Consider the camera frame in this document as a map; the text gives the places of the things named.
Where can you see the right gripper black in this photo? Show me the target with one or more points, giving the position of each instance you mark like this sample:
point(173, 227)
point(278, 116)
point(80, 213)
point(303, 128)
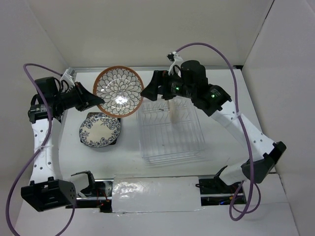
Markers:
point(150, 92)

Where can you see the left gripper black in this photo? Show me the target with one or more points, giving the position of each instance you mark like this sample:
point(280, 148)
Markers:
point(86, 99)

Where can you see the beige plate blue swirl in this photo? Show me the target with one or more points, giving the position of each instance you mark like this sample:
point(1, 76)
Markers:
point(173, 113)

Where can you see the brown rim floral bowl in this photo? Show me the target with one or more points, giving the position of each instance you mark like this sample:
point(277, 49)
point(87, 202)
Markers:
point(120, 89)

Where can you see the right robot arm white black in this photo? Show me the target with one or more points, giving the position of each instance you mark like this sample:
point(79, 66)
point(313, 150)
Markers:
point(264, 153)

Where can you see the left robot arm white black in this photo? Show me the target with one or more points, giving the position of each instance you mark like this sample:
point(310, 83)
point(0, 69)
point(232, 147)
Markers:
point(47, 188)

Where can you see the blue floral white plate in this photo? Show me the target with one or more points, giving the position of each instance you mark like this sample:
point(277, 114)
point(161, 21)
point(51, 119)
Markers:
point(99, 130)

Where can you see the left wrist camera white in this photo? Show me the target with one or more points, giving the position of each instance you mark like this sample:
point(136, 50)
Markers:
point(68, 76)

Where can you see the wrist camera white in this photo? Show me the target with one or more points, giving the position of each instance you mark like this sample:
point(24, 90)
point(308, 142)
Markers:
point(175, 58)
point(68, 76)

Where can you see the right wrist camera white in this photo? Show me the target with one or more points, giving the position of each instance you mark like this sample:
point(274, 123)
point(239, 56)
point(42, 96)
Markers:
point(175, 58)

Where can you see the white wire dish rack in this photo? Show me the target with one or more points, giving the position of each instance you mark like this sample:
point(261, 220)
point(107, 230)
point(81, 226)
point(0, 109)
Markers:
point(163, 143)

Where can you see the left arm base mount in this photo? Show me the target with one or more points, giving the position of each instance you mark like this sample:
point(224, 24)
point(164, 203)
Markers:
point(98, 197)

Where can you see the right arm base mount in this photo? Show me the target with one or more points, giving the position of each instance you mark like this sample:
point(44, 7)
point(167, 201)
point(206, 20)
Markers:
point(212, 194)

